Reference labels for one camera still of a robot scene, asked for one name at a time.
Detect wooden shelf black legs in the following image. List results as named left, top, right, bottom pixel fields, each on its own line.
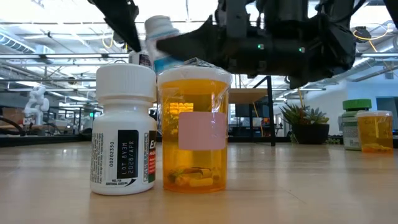
left=228, top=75, right=279, bottom=147

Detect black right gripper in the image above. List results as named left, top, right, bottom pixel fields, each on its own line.
left=157, top=0, right=315, bottom=90

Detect white cap blue label bottle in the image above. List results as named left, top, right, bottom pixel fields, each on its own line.
left=144, top=14, right=187, bottom=75

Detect green cap medicine bottle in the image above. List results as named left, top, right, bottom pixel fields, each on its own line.
left=341, top=98, right=373, bottom=152

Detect potted succulent plant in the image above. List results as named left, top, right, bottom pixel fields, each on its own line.
left=280, top=103, right=330, bottom=146

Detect orange pill vial white cap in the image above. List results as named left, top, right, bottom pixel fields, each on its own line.
left=356, top=111, right=394, bottom=154

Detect orange vial pink label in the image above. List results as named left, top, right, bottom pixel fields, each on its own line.
left=157, top=59, right=233, bottom=194

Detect black table frame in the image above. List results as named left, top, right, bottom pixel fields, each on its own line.
left=0, top=134, right=398, bottom=149

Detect white robot figure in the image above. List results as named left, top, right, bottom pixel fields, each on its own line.
left=23, top=85, right=50, bottom=127

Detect small white Excedrin bottle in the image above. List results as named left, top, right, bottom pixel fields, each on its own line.
left=89, top=63, right=158, bottom=197

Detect black ceiling cable reel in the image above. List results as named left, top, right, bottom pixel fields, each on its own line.
left=353, top=26, right=373, bottom=44

